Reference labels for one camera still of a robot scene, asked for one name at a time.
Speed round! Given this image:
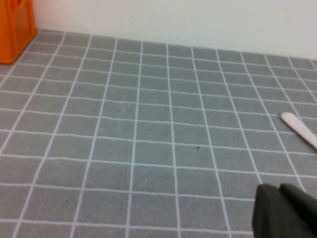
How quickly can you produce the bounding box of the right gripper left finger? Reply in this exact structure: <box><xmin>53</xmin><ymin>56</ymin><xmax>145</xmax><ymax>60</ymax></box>
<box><xmin>252</xmin><ymin>183</ymin><xmax>317</xmax><ymax>238</ymax></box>

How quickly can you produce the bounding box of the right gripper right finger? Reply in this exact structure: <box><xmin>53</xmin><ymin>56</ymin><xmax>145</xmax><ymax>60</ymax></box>
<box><xmin>279</xmin><ymin>182</ymin><xmax>317</xmax><ymax>234</ymax></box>

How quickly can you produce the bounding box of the orange plastic cutlery crate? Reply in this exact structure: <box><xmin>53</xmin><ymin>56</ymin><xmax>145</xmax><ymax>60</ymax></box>
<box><xmin>0</xmin><ymin>0</ymin><xmax>39</xmax><ymax>65</ymax></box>

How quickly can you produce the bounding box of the grey grid-pattern table mat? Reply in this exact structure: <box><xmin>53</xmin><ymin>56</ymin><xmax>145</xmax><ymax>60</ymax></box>
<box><xmin>0</xmin><ymin>29</ymin><xmax>317</xmax><ymax>238</ymax></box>

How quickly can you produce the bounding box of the pale pink plastic cutlery handle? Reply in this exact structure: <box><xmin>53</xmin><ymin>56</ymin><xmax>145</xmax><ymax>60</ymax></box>
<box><xmin>280</xmin><ymin>112</ymin><xmax>317</xmax><ymax>150</ymax></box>

